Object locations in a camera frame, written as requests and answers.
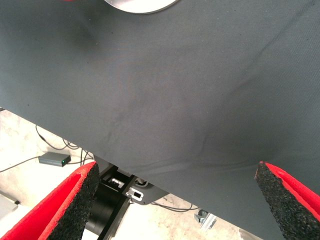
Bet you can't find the thin grey floor cable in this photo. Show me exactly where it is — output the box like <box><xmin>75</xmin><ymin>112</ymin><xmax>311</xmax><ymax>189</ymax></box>
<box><xmin>0</xmin><ymin>156</ymin><xmax>41</xmax><ymax>174</ymax></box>

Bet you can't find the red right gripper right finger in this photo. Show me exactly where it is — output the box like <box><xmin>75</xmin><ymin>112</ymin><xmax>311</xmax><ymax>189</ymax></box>
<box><xmin>254</xmin><ymin>160</ymin><xmax>320</xmax><ymax>240</ymax></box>

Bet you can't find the thin black floor cable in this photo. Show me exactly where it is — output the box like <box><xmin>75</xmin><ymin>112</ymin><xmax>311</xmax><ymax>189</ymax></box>
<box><xmin>34</xmin><ymin>124</ymin><xmax>96</xmax><ymax>167</ymax></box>
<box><xmin>149</xmin><ymin>201</ymin><xmax>200</xmax><ymax>213</ymax></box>

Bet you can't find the caster wheel with aluminium profile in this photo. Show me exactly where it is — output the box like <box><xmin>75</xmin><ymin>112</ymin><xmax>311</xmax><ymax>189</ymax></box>
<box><xmin>194</xmin><ymin>209</ymin><xmax>217</xmax><ymax>230</ymax></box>

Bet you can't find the dark grey table cloth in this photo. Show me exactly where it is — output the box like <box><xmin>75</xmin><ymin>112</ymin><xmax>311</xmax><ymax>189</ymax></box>
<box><xmin>0</xmin><ymin>0</ymin><xmax>320</xmax><ymax>240</ymax></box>

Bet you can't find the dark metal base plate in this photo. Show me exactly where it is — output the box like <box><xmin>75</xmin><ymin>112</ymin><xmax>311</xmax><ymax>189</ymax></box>
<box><xmin>128</xmin><ymin>174</ymin><xmax>169</xmax><ymax>207</ymax></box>

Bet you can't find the small silver metal clip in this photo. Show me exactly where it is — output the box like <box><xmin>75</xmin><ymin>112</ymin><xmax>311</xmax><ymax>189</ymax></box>
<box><xmin>125</xmin><ymin>187</ymin><xmax>145</xmax><ymax>203</ymax></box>

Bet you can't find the black cylindrical frame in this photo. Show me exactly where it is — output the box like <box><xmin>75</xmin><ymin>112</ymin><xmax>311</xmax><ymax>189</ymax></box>
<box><xmin>83</xmin><ymin>163</ymin><xmax>137</xmax><ymax>240</ymax></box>

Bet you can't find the round metal carrier plate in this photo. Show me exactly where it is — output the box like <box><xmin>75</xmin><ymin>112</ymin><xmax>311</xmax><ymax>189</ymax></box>
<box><xmin>103</xmin><ymin>0</ymin><xmax>181</xmax><ymax>15</ymax></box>

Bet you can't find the grey device box green light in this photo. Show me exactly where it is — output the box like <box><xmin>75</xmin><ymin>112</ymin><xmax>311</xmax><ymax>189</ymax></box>
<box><xmin>38</xmin><ymin>151</ymin><xmax>72</xmax><ymax>168</ymax></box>

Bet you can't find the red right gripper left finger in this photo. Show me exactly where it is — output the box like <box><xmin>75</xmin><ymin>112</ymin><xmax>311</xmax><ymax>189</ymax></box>
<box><xmin>0</xmin><ymin>160</ymin><xmax>101</xmax><ymax>240</ymax></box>

